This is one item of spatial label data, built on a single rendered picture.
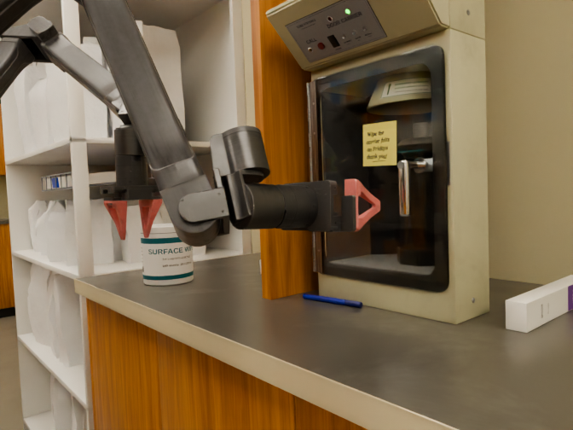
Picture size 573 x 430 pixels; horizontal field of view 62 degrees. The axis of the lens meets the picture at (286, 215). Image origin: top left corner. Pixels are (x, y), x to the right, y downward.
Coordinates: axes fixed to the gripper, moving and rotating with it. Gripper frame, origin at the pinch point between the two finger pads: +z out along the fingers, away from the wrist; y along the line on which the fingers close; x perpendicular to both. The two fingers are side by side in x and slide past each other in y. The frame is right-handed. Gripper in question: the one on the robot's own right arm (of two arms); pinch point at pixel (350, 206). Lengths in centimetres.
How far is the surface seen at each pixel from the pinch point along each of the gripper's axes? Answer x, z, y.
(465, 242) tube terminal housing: 6.0, 20.6, -6.5
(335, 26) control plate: -32.0, 8.3, 10.5
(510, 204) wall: -1, 60, 5
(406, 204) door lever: -0.4, 10.7, -2.1
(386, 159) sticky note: -8.4, 15.0, 5.1
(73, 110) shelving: -33, -9, 108
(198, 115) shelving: -46, 56, 145
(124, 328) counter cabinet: 28, -9, 66
